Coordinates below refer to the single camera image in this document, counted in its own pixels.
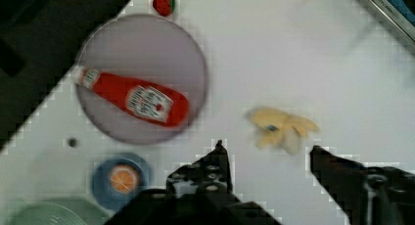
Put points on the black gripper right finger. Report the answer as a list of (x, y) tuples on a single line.
[(371, 195)]

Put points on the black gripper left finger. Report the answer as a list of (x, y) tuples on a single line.
[(200, 193)]

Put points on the yellow plush peeled banana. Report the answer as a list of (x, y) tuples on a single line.
[(281, 129)]

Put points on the orange slice toy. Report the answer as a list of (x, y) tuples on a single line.
[(124, 179)]

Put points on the blue bowl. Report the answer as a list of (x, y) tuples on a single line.
[(101, 188)]

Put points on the red ketchup bottle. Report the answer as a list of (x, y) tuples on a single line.
[(140, 98)]

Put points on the grey round plate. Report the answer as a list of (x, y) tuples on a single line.
[(150, 48)]

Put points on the green perforated colander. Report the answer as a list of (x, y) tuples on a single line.
[(58, 211)]

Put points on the silver toaster oven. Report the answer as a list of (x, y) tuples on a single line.
[(399, 13)]

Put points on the red plush strawberry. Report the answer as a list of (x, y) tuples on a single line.
[(164, 8)]

